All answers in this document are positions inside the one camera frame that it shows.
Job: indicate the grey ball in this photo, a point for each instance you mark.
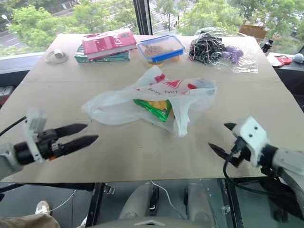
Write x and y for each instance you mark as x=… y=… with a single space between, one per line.
x=298 y=57

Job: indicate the yellow object under container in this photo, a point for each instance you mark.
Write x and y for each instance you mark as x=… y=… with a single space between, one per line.
x=154 y=64

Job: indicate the white sneaker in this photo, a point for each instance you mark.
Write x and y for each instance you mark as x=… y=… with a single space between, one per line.
x=42 y=207

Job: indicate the blue-rimmed clear food container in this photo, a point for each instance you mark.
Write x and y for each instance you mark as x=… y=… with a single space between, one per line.
x=161 y=48

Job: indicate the small black device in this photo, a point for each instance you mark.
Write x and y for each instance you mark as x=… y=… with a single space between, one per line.
x=267 y=45

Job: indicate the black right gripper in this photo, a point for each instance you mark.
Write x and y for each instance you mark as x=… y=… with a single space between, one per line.
x=240 y=154

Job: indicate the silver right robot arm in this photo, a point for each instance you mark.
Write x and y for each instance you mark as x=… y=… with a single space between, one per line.
x=287 y=156

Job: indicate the grey rounded shape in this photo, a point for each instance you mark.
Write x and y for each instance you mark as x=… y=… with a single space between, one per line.
x=199 y=204
x=135 y=204

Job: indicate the clear plastic bag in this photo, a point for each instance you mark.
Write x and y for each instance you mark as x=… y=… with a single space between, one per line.
x=247 y=64

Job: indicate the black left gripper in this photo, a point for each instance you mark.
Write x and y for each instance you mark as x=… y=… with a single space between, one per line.
x=48 y=145

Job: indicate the red packet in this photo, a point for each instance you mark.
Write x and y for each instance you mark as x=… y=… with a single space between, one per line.
x=282 y=59

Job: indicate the purple plastic object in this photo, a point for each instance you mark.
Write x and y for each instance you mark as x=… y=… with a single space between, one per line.
x=232 y=53

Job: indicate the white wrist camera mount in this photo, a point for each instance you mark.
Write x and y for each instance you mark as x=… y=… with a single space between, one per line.
x=251 y=135
x=34 y=123

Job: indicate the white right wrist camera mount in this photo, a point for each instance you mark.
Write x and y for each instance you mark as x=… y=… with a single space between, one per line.
x=251 y=135

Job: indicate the green book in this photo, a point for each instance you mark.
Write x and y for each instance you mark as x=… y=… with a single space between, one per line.
x=118 y=57

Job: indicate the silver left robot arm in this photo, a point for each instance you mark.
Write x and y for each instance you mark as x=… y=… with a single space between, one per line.
x=9 y=156

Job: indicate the pink book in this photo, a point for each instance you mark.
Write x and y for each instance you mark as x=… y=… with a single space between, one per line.
x=107 y=45

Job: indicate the dark window frame post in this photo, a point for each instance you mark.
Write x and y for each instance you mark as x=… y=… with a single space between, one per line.
x=142 y=16

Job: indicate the brown cardboard box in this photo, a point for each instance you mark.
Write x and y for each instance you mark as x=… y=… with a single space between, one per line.
x=253 y=31

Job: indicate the green snack packet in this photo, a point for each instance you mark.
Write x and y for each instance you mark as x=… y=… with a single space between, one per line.
x=158 y=111

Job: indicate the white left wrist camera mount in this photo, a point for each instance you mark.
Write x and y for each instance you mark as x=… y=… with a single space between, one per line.
x=34 y=123

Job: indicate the white red-printed plastic bag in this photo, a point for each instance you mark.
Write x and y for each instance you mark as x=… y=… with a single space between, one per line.
x=114 y=107

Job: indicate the khaki trouser leg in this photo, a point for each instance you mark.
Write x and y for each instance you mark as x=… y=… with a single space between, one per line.
x=28 y=222

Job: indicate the black table frame leg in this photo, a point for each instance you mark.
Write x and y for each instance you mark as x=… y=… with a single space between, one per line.
x=95 y=204

